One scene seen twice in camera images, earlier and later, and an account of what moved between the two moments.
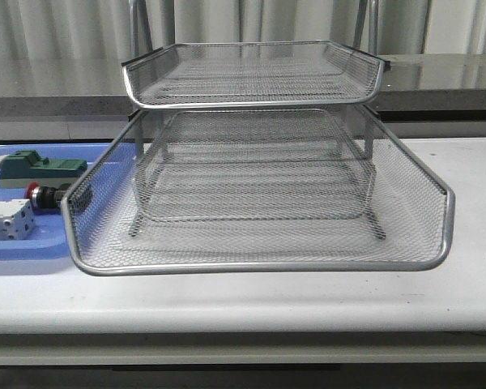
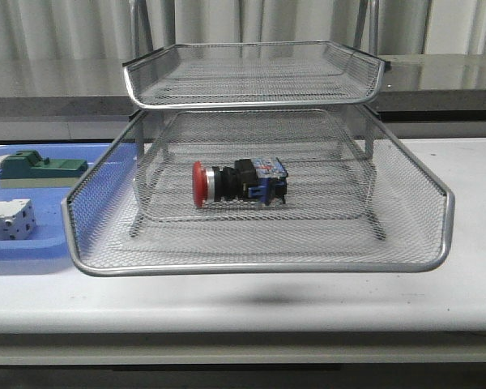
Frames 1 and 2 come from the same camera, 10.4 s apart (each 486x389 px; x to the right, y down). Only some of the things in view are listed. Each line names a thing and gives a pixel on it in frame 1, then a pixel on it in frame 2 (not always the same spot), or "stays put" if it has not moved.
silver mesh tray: x=252 y=74 stays put
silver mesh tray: x=253 y=190 stays put
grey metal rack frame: x=253 y=129 stays put
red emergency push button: x=47 y=198 to x=263 y=180
